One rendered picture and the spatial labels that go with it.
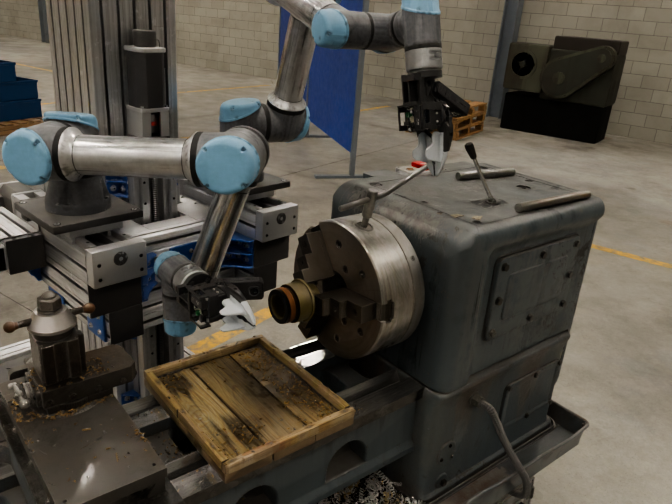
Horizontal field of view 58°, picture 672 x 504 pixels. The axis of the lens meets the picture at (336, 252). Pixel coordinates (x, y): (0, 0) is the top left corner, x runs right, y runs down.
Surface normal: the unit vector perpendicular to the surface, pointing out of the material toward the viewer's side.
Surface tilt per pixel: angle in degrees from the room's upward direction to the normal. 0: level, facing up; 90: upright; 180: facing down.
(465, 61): 90
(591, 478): 0
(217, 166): 90
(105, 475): 0
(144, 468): 0
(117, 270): 90
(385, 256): 43
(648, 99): 90
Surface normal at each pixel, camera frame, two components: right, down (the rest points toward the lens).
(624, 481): 0.07, -0.92
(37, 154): -0.24, 0.36
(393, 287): 0.61, -0.04
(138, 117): -0.69, 0.22
